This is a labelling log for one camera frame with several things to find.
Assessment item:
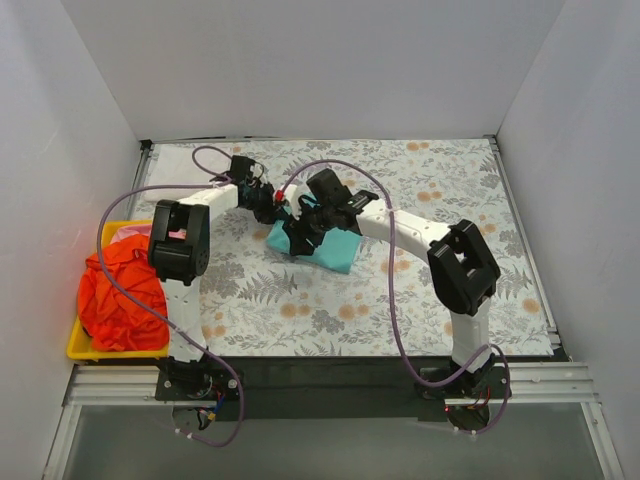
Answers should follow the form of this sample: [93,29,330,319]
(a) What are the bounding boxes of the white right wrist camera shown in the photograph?
[274,184,302,220]

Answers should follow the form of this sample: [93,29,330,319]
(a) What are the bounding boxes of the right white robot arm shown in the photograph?
[274,168,501,398]

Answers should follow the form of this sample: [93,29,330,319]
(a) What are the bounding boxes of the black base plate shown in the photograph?
[155,356,511,426]

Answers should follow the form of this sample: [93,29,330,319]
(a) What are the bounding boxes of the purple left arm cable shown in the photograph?
[97,145,251,449]

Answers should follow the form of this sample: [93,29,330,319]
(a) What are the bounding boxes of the orange t shirt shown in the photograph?
[77,235,169,352]

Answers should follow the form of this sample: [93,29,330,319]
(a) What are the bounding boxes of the pink t shirt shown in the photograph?
[110,223,152,244]

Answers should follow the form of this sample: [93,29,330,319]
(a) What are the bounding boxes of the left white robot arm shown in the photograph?
[148,155,282,365]

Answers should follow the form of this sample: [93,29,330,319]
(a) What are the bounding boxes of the floral patterned table mat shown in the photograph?
[132,139,552,356]

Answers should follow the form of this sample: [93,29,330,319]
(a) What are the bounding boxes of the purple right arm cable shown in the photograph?
[277,160,514,436]

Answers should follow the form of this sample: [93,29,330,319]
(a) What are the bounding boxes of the teal t shirt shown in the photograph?
[266,220,361,274]

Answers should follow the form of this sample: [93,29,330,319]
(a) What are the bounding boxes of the white folded t shirt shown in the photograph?
[146,144,231,186]

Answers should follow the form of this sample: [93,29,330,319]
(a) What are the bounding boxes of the yellow plastic bin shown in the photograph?
[67,220,169,361]

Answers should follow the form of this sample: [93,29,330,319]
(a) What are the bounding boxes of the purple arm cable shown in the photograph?
[97,145,251,449]
[277,160,514,436]

